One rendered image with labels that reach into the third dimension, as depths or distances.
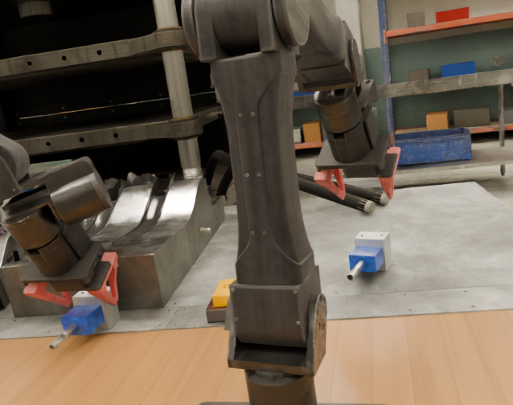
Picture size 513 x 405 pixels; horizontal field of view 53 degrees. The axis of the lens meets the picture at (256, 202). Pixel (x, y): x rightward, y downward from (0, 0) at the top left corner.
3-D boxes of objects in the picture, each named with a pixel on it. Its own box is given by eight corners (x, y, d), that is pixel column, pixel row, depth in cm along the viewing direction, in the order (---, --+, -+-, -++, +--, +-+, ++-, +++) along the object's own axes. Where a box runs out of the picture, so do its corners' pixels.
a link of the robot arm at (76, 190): (113, 199, 71) (73, 118, 68) (111, 213, 63) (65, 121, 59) (33, 235, 69) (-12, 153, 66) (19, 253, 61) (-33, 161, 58)
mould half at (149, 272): (163, 308, 81) (147, 226, 78) (14, 317, 85) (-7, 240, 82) (225, 218, 129) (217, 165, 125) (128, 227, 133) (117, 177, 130)
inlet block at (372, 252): (368, 296, 75) (365, 261, 74) (335, 292, 77) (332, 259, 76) (391, 263, 86) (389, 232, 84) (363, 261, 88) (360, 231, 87)
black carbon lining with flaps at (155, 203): (133, 255, 86) (122, 201, 84) (45, 263, 89) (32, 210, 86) (188, 203, 119) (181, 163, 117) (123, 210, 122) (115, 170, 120)
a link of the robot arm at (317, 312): (238, 284, 51) (212, 310, 46) (324, 287, 47) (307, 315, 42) (247, 341, 52) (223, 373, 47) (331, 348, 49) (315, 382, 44)
